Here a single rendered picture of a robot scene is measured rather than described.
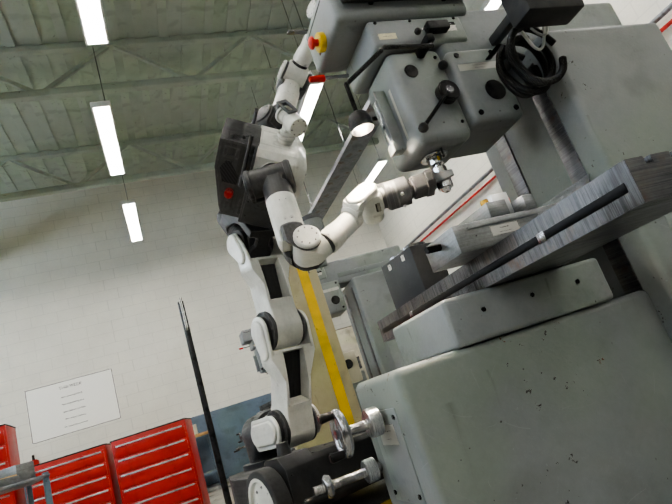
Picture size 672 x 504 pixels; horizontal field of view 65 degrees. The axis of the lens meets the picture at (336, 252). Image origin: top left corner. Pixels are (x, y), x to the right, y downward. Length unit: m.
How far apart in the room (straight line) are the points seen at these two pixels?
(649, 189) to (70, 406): 10.03
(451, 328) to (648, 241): 0.63
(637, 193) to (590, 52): 0.96
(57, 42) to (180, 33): 1.61
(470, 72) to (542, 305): 0.75
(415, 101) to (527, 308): 0.67
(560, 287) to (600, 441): 0.38
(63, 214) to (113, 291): 1.84
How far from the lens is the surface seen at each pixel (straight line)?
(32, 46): 8.38
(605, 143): 1.71
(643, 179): 1.01
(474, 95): 1.69
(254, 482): 1.67
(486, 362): 1.31
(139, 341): 10.49
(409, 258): 1.84
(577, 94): 1.75
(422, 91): 1.64
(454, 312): 1.29
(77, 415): 10.45
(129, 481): 5.83
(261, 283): 1.88
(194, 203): 11.33
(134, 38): 8.38
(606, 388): 1.50
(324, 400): 3.09
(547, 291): 1.45
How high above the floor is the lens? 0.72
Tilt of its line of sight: 15 degrees up
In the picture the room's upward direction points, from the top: 18 degrees counter-clockwise
